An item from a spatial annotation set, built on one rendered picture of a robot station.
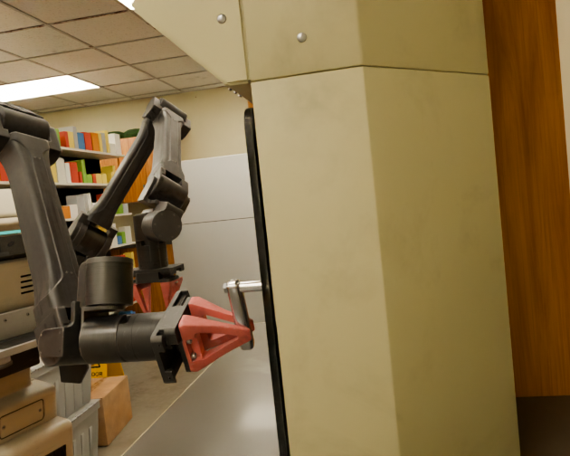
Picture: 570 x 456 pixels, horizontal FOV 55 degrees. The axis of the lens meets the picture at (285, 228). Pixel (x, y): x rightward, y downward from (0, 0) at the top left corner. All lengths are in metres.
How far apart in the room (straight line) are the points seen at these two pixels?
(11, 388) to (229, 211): 4.34
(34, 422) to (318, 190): 1.14
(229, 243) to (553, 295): 4.87
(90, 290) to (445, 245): 0.41
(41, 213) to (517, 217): 0.71
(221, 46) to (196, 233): 5.21
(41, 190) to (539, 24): 0.78
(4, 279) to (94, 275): 0.74
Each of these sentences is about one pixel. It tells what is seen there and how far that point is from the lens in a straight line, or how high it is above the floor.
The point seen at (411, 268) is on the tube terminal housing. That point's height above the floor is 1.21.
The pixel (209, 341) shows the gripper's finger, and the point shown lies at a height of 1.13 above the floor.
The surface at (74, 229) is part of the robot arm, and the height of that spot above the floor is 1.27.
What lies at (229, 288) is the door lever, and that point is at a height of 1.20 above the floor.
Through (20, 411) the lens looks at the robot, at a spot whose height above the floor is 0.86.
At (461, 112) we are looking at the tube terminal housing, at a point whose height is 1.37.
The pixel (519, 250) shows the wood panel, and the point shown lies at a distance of 0.93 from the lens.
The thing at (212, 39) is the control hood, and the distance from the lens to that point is 0.57.
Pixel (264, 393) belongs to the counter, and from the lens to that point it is 1.05.
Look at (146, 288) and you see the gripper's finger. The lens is 1.13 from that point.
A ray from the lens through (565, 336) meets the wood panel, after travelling 0.97.
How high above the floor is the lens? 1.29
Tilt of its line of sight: 3 degrees down
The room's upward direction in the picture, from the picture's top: 6 degrees counter-clockwise
